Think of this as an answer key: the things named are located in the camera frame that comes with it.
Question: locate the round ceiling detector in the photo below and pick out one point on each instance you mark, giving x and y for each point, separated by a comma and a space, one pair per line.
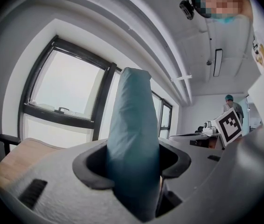
209, 62

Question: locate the wooden table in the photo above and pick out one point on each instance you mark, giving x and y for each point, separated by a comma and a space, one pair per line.
20, 157

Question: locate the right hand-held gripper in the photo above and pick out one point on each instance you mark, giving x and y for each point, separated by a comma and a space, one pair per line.
230, 128

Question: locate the teal umbrella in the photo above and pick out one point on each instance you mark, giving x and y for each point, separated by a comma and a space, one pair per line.
133, 136

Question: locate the grey-framed side window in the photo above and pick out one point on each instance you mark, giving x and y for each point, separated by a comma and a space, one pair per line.
165, 118

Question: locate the black office chair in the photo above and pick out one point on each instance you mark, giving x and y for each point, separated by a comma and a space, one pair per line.
7, 139

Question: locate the black head camera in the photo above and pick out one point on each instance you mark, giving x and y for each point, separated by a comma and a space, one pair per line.
186, 9

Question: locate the person's head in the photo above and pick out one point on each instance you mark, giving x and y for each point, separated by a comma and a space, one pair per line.
227, 1

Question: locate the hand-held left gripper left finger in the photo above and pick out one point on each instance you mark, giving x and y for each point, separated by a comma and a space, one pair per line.
59, 190

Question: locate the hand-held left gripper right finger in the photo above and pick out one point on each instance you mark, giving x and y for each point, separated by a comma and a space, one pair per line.
216, 178

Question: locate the black-framed opening window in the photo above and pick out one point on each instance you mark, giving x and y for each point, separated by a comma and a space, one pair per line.
62, 83

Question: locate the long ceiling light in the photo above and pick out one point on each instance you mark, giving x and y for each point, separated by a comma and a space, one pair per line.
217, 63

